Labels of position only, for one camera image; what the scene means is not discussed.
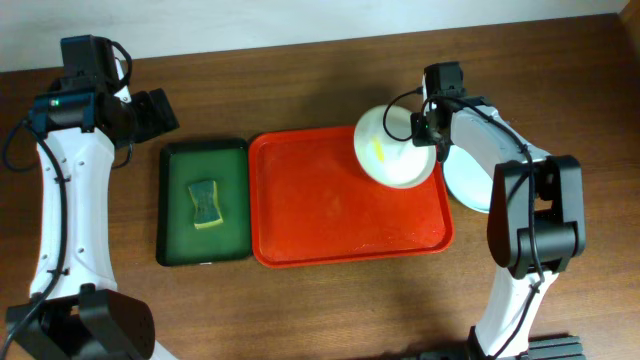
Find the cream white plate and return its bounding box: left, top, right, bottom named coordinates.
left=353, top=105, right=436, bottom=189

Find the light blue plate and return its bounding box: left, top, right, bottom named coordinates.
left=443, top=145, right=496, bottom=214

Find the yellow green sponge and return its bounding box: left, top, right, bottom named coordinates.
left=188, top=180, right=224, bottom=230

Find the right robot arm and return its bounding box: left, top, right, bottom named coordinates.
left=411, top=62, right=586, bottom=359

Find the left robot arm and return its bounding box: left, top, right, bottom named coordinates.
left=5, top=35, right=178, bottom=359

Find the dark green tray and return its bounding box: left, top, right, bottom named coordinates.
left=156, top=138, right=252, bottom=267

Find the red plastic tray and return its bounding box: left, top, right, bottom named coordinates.
left=248, top=126, right=455, bottom=268

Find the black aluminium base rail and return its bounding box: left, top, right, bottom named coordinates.
left=398, top=335, right=586, bottom=360

